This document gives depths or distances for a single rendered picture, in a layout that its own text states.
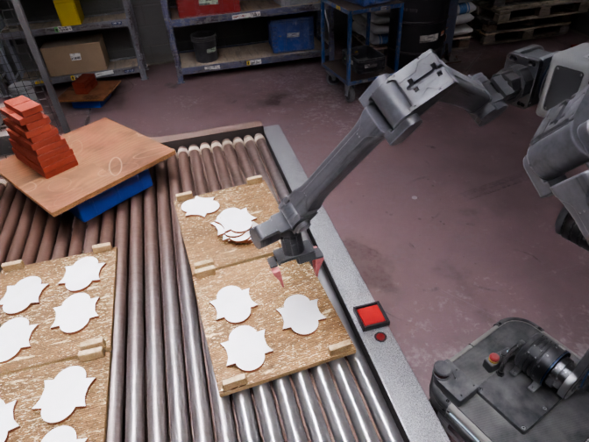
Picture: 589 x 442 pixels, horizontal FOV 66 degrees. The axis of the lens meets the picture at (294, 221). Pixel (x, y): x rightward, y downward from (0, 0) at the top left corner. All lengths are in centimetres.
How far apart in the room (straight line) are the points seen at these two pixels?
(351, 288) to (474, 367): 88
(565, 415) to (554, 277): 105
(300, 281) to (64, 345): 65
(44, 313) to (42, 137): 65
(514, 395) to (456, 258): 107
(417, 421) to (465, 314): 150
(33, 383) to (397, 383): 88
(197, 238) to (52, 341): 51
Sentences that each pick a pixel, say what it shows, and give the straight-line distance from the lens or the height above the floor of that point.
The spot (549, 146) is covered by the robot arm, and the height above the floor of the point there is 158.
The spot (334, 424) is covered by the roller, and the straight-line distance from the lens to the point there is 111.
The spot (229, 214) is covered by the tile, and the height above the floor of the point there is 98.
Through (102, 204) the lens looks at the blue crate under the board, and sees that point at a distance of 179.
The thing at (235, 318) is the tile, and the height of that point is 95.
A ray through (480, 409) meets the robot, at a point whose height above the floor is 24.
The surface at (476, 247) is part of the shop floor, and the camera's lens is 298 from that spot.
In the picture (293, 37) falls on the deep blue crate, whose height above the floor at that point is 30.
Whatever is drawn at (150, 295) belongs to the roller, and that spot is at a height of 92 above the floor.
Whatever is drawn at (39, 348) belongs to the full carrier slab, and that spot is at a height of 94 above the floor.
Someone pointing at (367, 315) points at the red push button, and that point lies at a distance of 127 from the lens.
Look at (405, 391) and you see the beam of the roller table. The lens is 117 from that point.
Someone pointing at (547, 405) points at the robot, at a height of 26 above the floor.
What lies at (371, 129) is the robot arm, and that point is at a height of 151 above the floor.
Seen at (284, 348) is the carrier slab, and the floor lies 94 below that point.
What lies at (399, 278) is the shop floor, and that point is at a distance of 269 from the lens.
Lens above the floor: 190
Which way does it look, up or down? 39 degrees down
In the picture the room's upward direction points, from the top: 4 degrees counter-clockwise
